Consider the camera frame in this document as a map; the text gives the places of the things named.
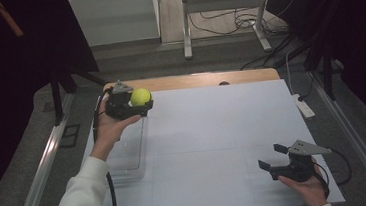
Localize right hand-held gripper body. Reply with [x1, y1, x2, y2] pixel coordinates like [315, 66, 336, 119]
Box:
[266, 136, 335, 186]

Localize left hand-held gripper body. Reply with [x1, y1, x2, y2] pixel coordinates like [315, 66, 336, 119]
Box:
[102, 77, 150, 122]

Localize yellow tennis ball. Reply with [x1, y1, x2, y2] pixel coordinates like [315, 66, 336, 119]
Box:
[129, 87, 154, 108]

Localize clear plastic container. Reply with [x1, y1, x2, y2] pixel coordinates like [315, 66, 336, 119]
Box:
[82, 102, 155, 186]

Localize person's right hand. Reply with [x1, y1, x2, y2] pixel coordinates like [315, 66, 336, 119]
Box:
[275, 155, 332, 206]

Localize person's left hand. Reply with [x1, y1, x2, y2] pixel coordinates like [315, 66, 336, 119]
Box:
[84, 93, 147, 164]

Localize white power strip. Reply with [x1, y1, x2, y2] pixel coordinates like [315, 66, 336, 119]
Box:
[291, 92, 317, 120]

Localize white board mat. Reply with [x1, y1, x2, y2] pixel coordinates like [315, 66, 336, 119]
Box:
[53, 75, 346, 206]

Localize black metal stand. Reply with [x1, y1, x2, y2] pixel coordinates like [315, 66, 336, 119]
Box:
[270, 38, 339, 107]
[48, 65, 110, 126]

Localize white cabinet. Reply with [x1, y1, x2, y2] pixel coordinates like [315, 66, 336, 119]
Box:
[69, 0, 163, 48]

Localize dark curtain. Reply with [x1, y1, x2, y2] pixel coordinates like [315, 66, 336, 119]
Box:
[265, 0, 366, 150]
[0, 0, 111, 206]

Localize brown wooden stick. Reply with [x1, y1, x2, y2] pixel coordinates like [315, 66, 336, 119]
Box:
[0, 0, 25, 41]

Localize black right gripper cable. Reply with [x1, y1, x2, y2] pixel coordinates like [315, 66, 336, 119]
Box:
[310, 147, 355, 201]

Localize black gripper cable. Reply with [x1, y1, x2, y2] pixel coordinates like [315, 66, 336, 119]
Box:
[310, 147, 355, 201]
[88, 86, 125, 206]

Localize black floor frame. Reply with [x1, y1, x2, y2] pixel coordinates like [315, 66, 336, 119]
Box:
[57, 123, 83, 150]

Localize aluminium rail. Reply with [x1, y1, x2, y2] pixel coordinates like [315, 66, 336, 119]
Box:
[307, 66, 366, 206]
[0, 91, 86, 206]

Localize white power cable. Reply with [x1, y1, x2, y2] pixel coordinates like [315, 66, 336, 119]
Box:
[284, 50, 299, 97]

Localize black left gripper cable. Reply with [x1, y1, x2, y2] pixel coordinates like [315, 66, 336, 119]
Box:
[88, 86, 125, 206]

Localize white metal desk frame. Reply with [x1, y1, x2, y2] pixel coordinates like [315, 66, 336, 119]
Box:
[179, 0, 278, 61]

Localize black floor cables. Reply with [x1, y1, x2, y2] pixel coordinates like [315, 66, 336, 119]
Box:
[186, 0, 306, 45]

